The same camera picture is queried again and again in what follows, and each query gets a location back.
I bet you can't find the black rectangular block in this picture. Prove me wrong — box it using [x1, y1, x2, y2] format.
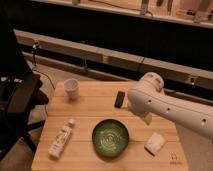
[114, 91, 125, 108]

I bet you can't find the black cable on floor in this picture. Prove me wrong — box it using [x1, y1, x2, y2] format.
[31, 41, 57, 90]

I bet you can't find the wooden table board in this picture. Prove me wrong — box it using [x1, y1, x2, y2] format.
[32, 81, 188, 171]

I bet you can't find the black office chair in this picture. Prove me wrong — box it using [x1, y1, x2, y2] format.
[0, 19, 49, 161]

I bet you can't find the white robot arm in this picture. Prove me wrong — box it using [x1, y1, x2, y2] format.
[127, 72, 213, 140]

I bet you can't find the white paper cup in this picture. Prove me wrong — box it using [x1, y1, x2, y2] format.
[63, 79, 79, 100]

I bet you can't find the green ceramic bowl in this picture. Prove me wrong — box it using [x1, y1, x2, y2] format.
[92, 119, 129, 158]

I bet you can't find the white plastic bottle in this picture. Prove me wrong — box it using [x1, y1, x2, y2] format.
[48, 119, 74, 159]

